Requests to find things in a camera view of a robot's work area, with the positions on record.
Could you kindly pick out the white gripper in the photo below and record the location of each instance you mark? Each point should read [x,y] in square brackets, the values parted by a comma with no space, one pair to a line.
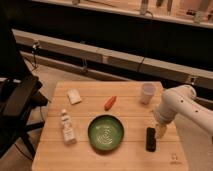
[163,116]

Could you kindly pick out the black eraser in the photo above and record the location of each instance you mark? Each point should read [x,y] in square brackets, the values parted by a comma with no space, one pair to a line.
[150,139]

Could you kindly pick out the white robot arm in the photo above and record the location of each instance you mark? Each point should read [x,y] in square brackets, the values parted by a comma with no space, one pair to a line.
[181,100]

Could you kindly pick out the white sponge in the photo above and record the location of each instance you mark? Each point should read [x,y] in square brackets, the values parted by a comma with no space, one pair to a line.
[74,96]

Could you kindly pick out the white paper cup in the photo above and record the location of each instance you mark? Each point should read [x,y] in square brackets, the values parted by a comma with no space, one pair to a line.
[147,92]

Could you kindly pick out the green plate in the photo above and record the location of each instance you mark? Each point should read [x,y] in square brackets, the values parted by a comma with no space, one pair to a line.
[105,133]

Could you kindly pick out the orange carrot toy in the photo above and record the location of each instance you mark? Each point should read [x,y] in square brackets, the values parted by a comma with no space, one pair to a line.
[110,103]

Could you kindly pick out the black office chair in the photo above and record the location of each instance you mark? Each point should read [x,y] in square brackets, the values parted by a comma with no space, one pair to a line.
[19,94]

